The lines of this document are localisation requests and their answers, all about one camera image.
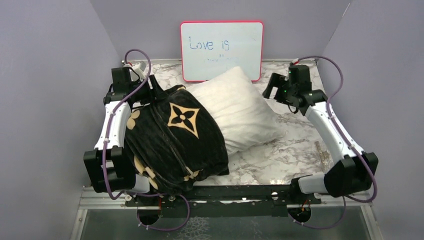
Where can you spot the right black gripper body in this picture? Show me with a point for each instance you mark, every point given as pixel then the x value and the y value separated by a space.
pixel 286 96

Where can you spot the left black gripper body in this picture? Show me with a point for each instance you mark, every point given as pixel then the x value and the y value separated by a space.
pixel 145 95

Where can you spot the black floral plush pillowcase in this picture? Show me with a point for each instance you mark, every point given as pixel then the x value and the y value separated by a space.
pixel 175 142

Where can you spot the white pillow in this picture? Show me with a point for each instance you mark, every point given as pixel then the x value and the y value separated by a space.
pixel 242 114

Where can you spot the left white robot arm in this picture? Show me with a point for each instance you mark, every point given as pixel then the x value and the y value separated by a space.
pixel 110 165

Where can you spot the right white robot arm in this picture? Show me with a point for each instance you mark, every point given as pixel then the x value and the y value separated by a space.
pixel 353 168

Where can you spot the pink framed whiteboard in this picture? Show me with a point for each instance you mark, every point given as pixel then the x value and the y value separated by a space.
pixel 210 48

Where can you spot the clear plastic ruler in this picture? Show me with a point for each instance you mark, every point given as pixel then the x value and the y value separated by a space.
pixel 324 156

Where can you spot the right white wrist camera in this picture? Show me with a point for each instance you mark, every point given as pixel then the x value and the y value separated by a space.
pixel 294 62

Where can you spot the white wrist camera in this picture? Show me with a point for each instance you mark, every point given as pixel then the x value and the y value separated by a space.
pixel 294 62
pixel 136 70

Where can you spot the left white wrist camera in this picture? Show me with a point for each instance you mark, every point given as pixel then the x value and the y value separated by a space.
pixel 136 70

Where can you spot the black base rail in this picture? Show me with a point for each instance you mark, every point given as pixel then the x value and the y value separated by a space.
pixel 224 201

